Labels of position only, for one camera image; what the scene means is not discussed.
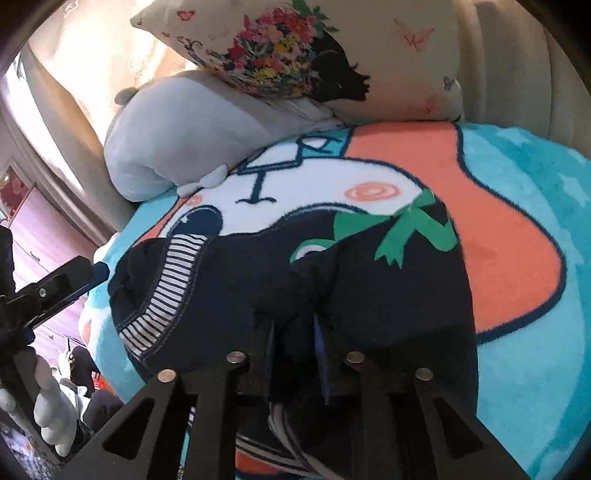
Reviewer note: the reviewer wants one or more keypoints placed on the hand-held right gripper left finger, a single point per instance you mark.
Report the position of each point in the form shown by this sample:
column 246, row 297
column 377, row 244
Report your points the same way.
column 260, row 362

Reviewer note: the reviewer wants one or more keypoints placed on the cartoon printed teal blanket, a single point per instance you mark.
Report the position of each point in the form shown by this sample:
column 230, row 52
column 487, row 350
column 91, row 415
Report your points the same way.
column 517, row 286

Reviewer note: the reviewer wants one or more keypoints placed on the floral printed pillow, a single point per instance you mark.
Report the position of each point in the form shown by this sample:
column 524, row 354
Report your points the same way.
column 295, row 50

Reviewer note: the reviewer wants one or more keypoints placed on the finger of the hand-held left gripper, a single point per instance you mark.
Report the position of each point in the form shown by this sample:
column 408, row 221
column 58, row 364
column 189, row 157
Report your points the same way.
column 64, row 300
column 69, row 274

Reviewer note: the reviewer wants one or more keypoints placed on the person's left hand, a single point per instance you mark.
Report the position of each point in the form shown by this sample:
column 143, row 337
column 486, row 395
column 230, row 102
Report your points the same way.
column 51, row 410

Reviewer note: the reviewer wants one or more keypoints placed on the navy pants with green bow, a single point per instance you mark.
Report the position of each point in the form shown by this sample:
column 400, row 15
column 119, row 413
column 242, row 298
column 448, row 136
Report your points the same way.
column 231, row 277

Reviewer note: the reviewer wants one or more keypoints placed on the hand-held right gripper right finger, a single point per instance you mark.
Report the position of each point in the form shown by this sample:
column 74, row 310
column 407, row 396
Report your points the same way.
column 325, row 364

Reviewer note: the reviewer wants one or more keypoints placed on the dark cloth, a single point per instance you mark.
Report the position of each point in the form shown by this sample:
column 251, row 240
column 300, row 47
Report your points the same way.
column 99, row 408

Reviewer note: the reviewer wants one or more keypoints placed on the pink wooden wardrobe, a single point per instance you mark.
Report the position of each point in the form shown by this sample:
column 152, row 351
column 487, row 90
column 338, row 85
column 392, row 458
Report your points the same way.
column 37, row 249

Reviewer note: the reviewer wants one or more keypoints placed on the grey plush toy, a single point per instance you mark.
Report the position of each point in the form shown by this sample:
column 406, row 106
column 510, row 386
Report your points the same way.
column 180, row 134

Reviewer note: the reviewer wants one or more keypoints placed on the red framed picture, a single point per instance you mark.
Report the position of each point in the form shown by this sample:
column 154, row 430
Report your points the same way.
column 14, row 187

